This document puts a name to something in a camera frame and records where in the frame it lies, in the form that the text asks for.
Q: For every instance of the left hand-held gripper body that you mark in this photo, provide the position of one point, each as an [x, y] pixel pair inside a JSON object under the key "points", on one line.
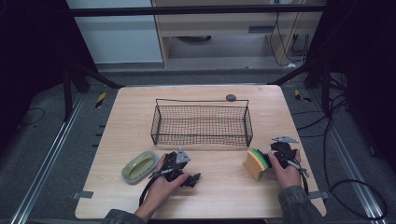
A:
{"points": [[174, 161]]}

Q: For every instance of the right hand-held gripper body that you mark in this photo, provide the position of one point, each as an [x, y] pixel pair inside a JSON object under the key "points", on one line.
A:
{"points": [[285, 149]]}

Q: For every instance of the yellow and green sponge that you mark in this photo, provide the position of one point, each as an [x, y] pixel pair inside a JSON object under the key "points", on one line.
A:
{"points": [[253, 165]]}

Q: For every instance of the green soap dish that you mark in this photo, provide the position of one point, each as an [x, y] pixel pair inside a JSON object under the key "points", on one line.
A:
{"points": [[140, 167]]}

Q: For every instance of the person's left hand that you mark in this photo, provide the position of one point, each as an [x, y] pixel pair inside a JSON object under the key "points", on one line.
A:
{"points": [[165, 189]]}

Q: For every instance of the person's right hand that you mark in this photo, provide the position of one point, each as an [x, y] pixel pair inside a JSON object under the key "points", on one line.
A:
{"points": [[289, 175]]}

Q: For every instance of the yellow and black tape strip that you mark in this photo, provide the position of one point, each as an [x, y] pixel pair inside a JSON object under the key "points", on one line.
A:
{"points": [[100, 100], [299, 95]]}

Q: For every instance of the grey round pad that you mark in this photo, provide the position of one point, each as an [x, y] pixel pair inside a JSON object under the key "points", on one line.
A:
{"points": [[231, 97]]}

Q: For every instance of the black metal stand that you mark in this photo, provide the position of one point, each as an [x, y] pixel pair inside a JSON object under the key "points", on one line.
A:
{"points": [[325, 90], [67, 93]]}

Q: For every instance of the white plug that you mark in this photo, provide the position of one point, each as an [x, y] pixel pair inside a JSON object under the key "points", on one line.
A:
{"points": [[291, 65]]}

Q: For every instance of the white cabinet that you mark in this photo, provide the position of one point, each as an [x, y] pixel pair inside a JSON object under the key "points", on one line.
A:
{"points": [[118, 40]]}

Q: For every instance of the light wooden cabinet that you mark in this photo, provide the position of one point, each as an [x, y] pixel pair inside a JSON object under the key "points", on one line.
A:
{"points": [[218, 26]]}

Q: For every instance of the black horizontal bar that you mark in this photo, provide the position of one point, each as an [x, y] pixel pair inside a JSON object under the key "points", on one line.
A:
{"points": [[186, 11]]}

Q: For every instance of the grey table bracket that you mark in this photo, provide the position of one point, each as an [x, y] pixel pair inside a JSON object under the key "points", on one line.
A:
{"points": [[82, 194], [320, 195]]}

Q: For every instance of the aluminium floor rail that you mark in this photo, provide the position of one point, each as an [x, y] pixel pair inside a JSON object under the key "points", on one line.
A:
{"points": [[46, 161], [351, 165]]}

